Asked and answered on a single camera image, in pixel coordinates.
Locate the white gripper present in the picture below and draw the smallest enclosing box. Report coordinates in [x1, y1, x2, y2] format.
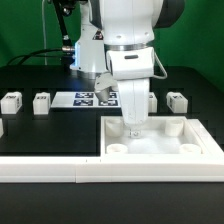
[94, 47, 154, 130]

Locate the white square tabletop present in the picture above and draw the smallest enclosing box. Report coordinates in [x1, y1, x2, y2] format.
[100, 116, 209, 155]

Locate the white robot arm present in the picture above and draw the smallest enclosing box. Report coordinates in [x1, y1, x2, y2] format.
[70, 0, 185, 131]

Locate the white base tag plate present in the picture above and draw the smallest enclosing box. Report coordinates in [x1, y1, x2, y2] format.
[51, 92, 120, 108]

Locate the black cable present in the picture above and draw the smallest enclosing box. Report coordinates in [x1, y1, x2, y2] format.
[6, 48, 76, 66]

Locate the white L-shaped obstacle wall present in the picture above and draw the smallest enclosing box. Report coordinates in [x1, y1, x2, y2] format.
[0, 119, 224, 183]

